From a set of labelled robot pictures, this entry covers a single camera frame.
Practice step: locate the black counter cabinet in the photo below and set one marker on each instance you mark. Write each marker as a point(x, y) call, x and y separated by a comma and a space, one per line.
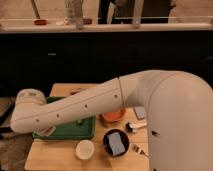
point(39, 60)

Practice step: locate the clear glass jar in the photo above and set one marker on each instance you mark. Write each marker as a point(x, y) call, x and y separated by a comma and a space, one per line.
point(74, 13)

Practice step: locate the grey phone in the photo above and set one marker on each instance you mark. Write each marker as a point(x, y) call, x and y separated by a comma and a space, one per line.
point(140, 112)

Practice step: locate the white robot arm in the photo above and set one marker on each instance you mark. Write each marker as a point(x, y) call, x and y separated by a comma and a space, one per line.
point(178, 106)

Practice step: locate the orange bowl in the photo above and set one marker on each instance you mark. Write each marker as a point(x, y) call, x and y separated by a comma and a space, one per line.
point(115, 116)

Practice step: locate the black bowl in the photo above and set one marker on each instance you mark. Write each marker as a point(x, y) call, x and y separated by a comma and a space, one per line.
point(124, 137)

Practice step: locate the green plastic tray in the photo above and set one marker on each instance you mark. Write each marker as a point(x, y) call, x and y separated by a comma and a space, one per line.
point(72, 131)

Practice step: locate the red dish on counter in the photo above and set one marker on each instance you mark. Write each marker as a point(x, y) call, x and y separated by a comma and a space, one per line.
point(40, 22)

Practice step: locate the white handled brush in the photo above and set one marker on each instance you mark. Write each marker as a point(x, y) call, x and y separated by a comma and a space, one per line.
point(133, 127)

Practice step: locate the blue sponge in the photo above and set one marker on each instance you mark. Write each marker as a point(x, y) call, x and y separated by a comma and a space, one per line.
point(115, 143)

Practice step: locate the white cup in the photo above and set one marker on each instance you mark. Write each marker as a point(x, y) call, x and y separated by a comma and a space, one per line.
point(85, 149)

